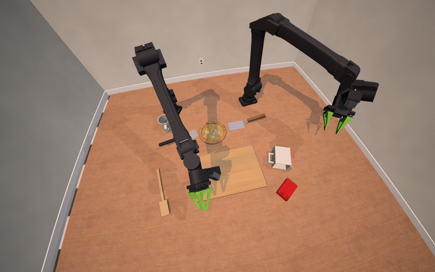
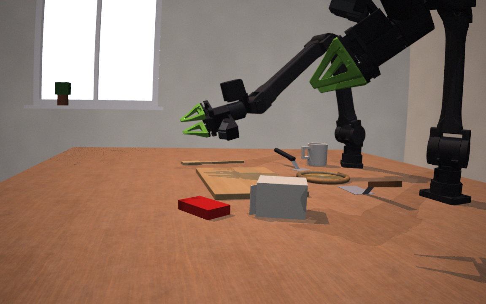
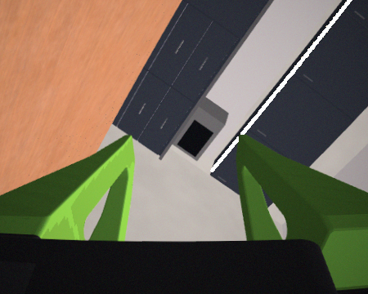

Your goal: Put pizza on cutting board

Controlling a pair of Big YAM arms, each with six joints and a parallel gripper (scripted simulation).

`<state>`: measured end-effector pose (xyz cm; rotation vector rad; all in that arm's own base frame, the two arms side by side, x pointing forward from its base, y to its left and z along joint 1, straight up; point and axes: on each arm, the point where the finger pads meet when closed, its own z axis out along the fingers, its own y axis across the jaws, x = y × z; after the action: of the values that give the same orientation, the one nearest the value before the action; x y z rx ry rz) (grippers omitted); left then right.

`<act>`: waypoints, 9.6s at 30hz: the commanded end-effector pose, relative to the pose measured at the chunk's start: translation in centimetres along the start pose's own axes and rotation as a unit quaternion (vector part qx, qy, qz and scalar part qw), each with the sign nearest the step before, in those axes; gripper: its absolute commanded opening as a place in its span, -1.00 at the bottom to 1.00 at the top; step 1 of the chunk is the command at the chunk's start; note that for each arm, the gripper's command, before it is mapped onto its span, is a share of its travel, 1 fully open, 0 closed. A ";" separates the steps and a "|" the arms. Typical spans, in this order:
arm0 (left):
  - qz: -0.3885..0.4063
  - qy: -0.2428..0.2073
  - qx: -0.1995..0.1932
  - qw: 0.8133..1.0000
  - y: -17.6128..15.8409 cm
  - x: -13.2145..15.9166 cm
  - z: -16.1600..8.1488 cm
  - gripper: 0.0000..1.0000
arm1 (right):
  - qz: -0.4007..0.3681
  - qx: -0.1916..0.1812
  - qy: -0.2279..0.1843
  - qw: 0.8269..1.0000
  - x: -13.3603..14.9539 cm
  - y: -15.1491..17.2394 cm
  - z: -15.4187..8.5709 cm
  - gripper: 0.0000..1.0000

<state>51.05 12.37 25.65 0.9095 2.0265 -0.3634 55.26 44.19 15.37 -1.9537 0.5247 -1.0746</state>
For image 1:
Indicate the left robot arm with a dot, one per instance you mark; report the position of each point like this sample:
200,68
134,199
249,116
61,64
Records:
343,70

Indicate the grey metal turner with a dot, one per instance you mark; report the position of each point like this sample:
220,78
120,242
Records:
192,133

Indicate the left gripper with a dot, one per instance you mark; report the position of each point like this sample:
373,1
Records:
337,112

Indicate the wooden cutting board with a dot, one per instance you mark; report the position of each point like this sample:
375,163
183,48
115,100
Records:
240,171

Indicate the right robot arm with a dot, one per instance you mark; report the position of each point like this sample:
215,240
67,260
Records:
150,61

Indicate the red rectangular block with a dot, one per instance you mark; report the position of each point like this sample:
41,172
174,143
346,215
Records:
286,189

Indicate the grey spatula with brown handle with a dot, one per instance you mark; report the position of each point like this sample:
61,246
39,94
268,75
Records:
239,124

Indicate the tan wooden spatula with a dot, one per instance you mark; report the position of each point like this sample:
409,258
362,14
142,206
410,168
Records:
164,208

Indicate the grey mug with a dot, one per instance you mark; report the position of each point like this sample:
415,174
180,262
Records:
163,121

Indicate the round cheese pizza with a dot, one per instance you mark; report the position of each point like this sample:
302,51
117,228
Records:
212,132

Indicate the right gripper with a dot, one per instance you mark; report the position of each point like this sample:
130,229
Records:
198,189

